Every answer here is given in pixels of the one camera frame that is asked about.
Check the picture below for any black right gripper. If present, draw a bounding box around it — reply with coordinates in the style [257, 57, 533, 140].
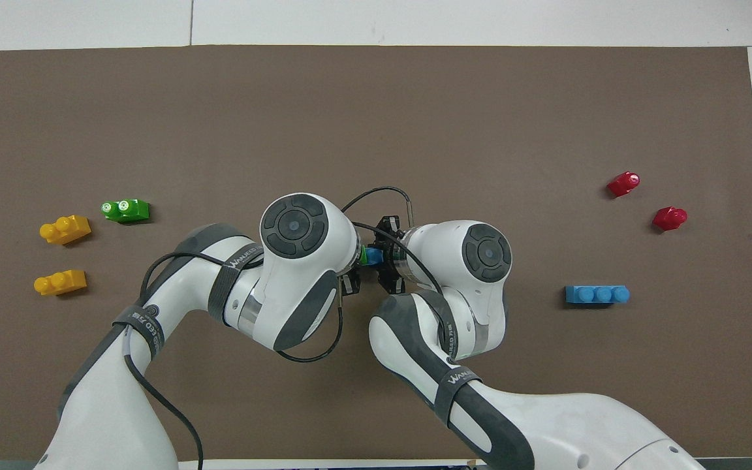
[375, 215, 410, 295]

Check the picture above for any green block with white-marked studs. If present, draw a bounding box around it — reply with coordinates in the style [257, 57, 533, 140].
[101, 198, 151, 224]

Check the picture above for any red single-stud block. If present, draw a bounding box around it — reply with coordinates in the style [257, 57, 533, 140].
[651, 206, 689, 232]
[606, 171, 641, 198]

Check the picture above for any yellow two-stud block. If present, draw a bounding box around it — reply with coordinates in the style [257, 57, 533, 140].
[39, 214, 93, 246]
[33, 269, 87, 297]

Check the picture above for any brown paper mat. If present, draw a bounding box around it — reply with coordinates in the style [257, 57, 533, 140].
[0, 44, 752, 462]

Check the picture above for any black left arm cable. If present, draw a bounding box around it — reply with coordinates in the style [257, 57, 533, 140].
[121, 251, 345, 470]

